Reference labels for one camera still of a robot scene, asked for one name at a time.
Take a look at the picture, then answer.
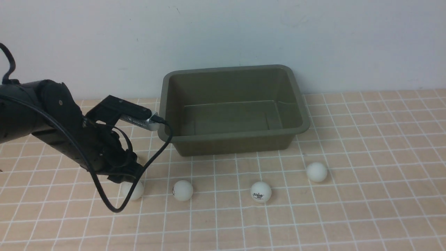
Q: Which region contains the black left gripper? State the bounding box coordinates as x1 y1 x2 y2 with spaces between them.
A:
73 117 145 183

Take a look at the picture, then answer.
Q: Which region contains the white ping-pong ball red mark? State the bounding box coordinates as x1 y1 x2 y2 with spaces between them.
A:
172 180 194 201

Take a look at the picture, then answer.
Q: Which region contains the white ping-pong ball black logo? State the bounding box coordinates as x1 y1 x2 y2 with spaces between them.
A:
250 181 272 203

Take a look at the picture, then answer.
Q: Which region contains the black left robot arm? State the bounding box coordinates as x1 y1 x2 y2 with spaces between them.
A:
0 80 143 184

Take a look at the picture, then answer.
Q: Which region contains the olive green plastic bin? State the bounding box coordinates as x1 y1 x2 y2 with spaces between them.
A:
158 64 310 156

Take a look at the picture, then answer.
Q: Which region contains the black camera cable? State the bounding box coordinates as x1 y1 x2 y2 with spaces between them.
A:
0 95 174 213

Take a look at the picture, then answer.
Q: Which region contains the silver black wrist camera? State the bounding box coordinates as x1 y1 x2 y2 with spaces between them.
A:
86 95 166 131

